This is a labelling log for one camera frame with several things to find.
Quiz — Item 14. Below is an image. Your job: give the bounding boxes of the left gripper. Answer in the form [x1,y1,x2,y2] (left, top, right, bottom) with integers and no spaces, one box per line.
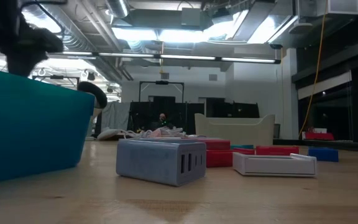
[0,21,65,78]

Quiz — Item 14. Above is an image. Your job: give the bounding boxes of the teal plastic tray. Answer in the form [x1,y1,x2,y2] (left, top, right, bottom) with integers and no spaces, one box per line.
[0,66,96,185]

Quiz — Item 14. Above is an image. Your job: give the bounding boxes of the lavender blue usb charger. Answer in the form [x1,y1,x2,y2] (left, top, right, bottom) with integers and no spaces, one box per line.
[116,138,207,187]

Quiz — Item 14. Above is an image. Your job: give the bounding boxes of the red rectangular block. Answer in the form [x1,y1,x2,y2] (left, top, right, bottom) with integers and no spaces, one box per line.
[206,150,234,168]

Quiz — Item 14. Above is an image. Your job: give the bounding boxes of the red rectangular case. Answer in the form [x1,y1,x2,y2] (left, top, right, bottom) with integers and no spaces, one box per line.
[255,146,300,156]

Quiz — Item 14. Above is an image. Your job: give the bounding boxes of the white rectangular case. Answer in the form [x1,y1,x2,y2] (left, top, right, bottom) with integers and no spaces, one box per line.
[232,152,318,178]

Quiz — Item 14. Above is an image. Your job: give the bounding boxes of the dark blue rectangular block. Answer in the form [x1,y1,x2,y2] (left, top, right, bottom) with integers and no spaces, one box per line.
[308,147,339,163]

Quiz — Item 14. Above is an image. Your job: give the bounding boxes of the grey cloth cover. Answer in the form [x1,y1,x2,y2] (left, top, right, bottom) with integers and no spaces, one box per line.
[100,101,131,131]

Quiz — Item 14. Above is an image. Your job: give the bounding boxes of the long ceiling light strip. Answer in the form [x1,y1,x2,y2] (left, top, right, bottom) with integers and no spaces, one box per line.
[48,50,282,65]

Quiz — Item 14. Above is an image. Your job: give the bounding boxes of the black partition panels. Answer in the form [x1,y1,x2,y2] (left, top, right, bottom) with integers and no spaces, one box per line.
[127,95,260,135]

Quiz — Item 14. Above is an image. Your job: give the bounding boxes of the white plastic bin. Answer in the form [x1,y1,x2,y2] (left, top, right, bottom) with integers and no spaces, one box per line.
[194,113,276,147]

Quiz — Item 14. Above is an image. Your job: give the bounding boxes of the red box with white top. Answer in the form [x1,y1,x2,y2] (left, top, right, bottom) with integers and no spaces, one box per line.
[301,127,335,141]

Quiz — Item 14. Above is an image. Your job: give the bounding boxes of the black background rig frame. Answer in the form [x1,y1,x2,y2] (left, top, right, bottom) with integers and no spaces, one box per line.
[138,80,185,103]

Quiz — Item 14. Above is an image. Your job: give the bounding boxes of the white coiled cable bundle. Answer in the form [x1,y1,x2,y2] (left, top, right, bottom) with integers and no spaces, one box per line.
[121,126,188,139]

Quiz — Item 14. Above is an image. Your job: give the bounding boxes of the hanging yellow cable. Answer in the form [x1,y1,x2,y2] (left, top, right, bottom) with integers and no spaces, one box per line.
[298,0,328,139]

